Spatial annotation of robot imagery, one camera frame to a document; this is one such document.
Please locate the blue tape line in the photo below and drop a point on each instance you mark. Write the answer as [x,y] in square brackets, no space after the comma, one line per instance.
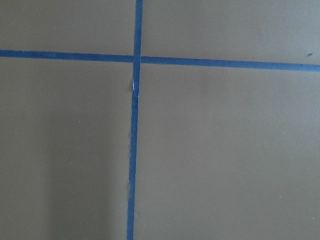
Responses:
[136,67]
[160,60]

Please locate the brown paper table cover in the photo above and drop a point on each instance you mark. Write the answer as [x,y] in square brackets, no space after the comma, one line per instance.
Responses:
[222,153]

